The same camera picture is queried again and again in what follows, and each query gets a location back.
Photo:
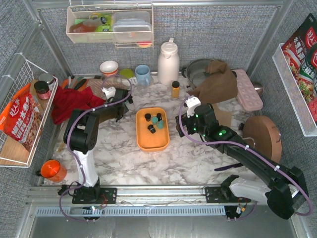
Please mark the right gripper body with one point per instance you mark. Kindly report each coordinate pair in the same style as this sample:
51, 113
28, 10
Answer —
184, 121

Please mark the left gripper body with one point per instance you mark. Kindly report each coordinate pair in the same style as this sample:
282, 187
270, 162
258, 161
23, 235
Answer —
124, 103

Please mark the brown cloth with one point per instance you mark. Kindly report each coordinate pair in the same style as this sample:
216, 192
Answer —
220, 85

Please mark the orange storage basket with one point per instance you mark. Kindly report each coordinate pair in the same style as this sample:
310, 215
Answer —
147, 141

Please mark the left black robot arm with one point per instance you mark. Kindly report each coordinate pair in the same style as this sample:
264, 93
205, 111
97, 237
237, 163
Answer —
82, 131

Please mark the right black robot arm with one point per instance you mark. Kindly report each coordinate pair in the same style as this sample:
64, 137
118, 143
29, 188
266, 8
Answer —
287, 189

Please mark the brown cork mat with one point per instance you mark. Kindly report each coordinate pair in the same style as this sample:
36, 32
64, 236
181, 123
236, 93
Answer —
223, 117

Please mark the clear drinking glass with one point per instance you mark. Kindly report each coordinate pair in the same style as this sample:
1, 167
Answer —
142, 88

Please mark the green lidded cup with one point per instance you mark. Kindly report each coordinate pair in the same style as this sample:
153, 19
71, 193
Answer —
127, 74

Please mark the orange juice bottle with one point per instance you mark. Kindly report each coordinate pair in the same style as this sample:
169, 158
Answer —
175, 89

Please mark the blue mug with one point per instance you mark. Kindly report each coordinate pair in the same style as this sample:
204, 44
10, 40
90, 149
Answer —
143, 75

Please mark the orange striped white bowl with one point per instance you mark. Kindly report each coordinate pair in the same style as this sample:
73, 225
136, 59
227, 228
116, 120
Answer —
109, 68

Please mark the steel pot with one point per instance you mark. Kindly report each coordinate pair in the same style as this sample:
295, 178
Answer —
195, 72

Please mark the orange plate with utensils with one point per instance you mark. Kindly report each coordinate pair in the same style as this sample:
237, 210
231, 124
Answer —
76, 83

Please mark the red satin cloth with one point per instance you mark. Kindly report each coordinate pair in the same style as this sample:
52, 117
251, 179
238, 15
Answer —
66, 100

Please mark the pink egg tray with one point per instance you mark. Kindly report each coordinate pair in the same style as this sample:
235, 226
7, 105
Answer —
247, 95

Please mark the round wooden board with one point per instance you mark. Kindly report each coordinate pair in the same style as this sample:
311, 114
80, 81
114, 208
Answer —
262, 134

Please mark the white thermos jug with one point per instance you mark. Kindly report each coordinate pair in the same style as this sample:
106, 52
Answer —
168, 63

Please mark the silver lidded jar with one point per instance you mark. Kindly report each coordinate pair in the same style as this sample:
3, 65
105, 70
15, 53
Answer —
48, 78

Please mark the dark lidded jar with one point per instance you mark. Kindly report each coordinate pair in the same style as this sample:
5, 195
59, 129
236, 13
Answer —
42, 89

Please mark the clear plastic food box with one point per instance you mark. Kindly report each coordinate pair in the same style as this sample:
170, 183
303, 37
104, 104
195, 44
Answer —
132, 26

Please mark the orange round lid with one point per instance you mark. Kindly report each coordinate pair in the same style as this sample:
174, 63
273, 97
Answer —
52, 170

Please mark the red snack bag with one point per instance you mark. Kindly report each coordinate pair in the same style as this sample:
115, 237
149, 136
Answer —
19, 120

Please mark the white side rack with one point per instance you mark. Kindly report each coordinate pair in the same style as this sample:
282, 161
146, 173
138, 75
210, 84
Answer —
300, 108

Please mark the red noodle packets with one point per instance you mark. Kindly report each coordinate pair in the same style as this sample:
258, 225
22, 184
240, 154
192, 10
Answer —
300, 52

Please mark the clear wall shelf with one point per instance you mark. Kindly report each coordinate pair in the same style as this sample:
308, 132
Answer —
93, 23

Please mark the white wire basket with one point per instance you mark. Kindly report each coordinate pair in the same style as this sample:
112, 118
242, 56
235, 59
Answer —
12, 153

